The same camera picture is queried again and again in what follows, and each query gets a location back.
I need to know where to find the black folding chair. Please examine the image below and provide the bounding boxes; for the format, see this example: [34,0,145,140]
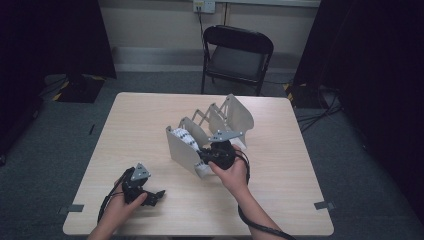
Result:
[200,24,275,97]

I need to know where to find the white wall power outlet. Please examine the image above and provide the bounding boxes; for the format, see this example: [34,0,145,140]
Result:
[193,0,217,14]

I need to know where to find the black outlet cable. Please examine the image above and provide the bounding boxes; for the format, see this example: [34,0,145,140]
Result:
[197,6,209,61]

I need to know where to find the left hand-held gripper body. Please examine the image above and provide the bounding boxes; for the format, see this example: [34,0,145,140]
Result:
[121,162,153,204]

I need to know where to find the black curtain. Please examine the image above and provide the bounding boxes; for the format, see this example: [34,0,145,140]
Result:
[0,0,118,158]
[293,0,424,214]

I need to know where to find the person's left hand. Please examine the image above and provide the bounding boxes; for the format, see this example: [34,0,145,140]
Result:
[99,179,149,232]

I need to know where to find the left hand-held gripper cable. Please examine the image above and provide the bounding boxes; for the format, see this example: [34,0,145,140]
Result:
[97,168,133,224]

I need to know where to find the grey expandable metal rack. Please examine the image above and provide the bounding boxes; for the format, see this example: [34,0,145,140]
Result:
[165,93,255,180]

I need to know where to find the black floor cables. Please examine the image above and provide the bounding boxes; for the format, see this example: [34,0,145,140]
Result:
[294,84,344,134]

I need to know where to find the grey tape strip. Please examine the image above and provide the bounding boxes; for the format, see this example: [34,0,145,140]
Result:
[58,203,85,215]
[313,200,336,211]

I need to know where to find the black stand base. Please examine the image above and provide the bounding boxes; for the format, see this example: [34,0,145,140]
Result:
[283,82,321,109]
[52,73,107,104]

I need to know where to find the white black-patterned knit cloth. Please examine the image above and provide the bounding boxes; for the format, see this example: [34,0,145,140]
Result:
[170,127,214,178]

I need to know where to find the person's right hand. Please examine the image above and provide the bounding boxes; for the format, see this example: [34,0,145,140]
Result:
[208,144,250,202]

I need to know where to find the right hand-held gripper cable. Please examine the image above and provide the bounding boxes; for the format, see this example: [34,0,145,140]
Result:
[236,149,297,240]

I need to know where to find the hand-held gripper cable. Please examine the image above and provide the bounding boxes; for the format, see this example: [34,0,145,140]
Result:
[97,168,133,224]
[236,149,297,240]

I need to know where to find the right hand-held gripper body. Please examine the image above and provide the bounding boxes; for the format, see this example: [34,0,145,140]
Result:
[207,129,244,170]

